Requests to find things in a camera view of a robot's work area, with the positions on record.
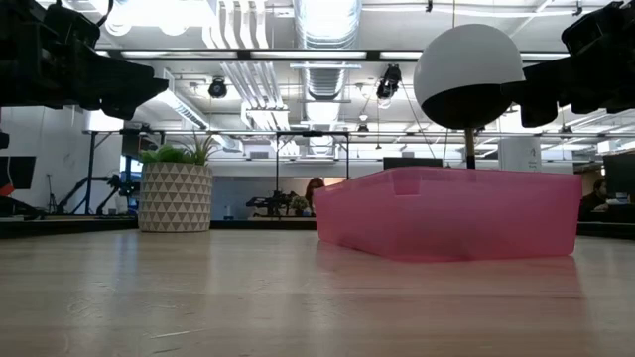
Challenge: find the black slanted bar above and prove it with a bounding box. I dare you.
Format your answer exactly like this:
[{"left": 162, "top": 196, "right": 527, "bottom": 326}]
[{"left": 0, "top": 195, "right": 46, "bottom": 220}]

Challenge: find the white globe table lamp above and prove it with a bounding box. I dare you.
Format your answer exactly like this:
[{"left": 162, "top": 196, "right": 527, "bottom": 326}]
[{"left": 412, "top": 23, "right": 526, "bottom": 171}]

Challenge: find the black beam with lights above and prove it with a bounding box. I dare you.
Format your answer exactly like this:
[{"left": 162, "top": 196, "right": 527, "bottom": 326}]
[{"left": 93, "top": 47, "right": 572, "bottom": 63}]

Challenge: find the black metal frame stand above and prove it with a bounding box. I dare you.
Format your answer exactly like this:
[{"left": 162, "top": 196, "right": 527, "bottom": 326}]
[
  {"left": 275, "top": 130, "right": 351, "bottom": 219},
  {"left": 81, "top": 127, "right": 166, "bottom": 215}
]

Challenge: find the black table edge rail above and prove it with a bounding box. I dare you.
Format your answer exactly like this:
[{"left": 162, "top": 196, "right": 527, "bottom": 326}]
[{"left": 210, "top": 217, "right": 318, "bottom": 231}]

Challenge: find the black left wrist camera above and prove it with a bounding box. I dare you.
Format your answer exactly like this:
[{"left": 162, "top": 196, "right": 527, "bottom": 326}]
[{"left": 44, "top": 2, "right": 100, "bottom": 49}]

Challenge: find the silver ventilation duct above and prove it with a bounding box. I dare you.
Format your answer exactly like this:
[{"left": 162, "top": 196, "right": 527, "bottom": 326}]
[{"left": 291, "top": 0, "right": 364, "bottom": 103}]

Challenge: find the black hanging spotlight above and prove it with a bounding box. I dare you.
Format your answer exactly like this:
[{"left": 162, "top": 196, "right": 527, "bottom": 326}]
[
  {"left": 375, "top": 62, "right": 403, "bottom": 100},
  {"left": 207, "top": 75, "right": 229, "bottom": 99}
]

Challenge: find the small background plant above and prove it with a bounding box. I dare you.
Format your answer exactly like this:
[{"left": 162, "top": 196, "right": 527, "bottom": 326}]
[{"left": 289, "top": 194, "right": 312, "bottom": 218}]

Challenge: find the black monitor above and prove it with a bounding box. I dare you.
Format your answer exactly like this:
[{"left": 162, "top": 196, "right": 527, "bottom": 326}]
[
  {"left": 0, "top": 155, "right": 37, "bottom": 190},
  {"left": 382, "top": 157, "right": 444, "bottom": 169},
  {"left": 602, "top": 151, "right": 635, "bottom": 199}
]

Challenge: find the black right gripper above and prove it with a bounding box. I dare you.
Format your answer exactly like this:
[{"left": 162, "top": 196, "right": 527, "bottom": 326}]
[{"left": 500, "top": 47, "right": 635, "bottom": 128}]

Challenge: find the person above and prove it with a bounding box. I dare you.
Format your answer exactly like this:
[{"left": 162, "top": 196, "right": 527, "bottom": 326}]
[
  {"left": 578, "top": 178, "right": 610, "bottom": 222},
  {"left": 304, "top": 177, "right": 326, "bottom": 214}
]

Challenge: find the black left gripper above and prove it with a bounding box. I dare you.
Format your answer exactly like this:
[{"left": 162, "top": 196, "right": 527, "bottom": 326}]
[{"left": 42, "top": 47, "right": 170, "bottom": 120}]

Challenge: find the pink translucent plastic bin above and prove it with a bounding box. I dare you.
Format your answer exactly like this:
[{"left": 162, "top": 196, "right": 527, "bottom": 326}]
[{"left": 312, "top": 166, "right": 584, "bottom": 263}]

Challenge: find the potted plant patterned pot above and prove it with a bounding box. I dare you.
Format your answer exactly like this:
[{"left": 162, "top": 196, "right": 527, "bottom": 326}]
[{"left": 137, "top": 132, "right": 219, "bottom": 233}]

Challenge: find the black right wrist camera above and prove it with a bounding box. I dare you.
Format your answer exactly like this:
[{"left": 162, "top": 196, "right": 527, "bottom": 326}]
[{"left": 560, "top": 1, "right": 627, "bottom": 57}]

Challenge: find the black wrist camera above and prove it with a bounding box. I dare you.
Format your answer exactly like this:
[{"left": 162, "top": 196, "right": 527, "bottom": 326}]
[
  {"left": 560, "top": 1, "right": 627, "bottom": 57},
  {"left": 44, "top": 2, "right": 100, "bottom": 49}
]

